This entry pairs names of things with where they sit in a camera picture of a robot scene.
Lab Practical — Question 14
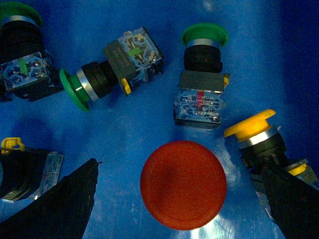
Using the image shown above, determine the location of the yellow upright push button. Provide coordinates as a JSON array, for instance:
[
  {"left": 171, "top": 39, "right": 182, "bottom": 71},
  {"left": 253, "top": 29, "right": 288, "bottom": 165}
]
[{"left": 0, "top": 137, "right": 64, "bottom": 203}]

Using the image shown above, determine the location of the yellow lying push button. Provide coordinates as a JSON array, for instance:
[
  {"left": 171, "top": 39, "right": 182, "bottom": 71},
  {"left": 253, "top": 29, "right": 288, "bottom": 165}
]
[{"left": 224, "top": 109, "right": 319, "bottom": 197}]

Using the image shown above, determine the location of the green button red contact block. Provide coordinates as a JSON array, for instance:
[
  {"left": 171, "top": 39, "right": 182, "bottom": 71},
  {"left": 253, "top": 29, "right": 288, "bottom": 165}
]
[{"left": 173, "top": 22, "right": 230, "bottom": 129}]

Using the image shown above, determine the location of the blue bin with buttons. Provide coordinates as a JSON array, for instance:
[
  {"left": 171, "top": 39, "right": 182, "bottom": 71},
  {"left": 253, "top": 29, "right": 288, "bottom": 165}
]
[{"left": 0, "top": 0, "right": 319, "bottom": 239}]

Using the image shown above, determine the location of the red mushroom push button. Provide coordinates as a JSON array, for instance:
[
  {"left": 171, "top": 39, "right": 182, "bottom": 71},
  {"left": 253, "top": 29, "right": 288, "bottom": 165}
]
[{"left": 140, "top": 140, "right": 227, "bottom": 231}]

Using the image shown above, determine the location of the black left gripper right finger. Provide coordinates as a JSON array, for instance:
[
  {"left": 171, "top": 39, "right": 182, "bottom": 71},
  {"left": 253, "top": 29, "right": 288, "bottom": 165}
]
[{"left": 261, "top": 164, "right": 319, "bottom": 239}]

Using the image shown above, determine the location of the green lying push button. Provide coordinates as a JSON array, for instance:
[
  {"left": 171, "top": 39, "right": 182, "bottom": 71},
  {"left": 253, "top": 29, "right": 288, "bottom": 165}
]
[{"left": 59, "top": 26, "right": 164, "bottom": 112}]

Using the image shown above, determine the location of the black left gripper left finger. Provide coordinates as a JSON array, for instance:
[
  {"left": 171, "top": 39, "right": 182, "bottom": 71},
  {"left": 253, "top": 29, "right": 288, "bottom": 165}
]
[{"left": 0, "top": 158, "right": 99, "bottom": 239}]

